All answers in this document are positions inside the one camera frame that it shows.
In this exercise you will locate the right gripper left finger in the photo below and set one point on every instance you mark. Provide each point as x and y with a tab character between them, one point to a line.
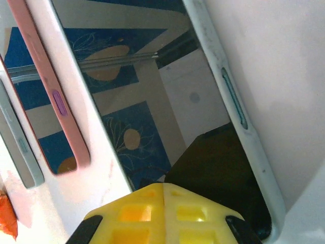
132	218

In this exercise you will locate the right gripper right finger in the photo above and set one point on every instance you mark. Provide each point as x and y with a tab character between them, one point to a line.
195	218

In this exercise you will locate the teal phone case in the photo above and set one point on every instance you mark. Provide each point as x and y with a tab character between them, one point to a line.
25	152
265	167

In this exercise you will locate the black phone green edge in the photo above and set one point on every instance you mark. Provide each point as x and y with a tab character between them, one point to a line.
152	101

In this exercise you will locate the black phone teal edge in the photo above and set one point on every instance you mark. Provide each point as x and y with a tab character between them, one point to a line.
10	152

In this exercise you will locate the pink phone case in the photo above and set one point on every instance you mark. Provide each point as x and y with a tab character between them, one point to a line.
50	76

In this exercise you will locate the orange snack bag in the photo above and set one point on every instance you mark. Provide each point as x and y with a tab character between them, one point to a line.
6	216

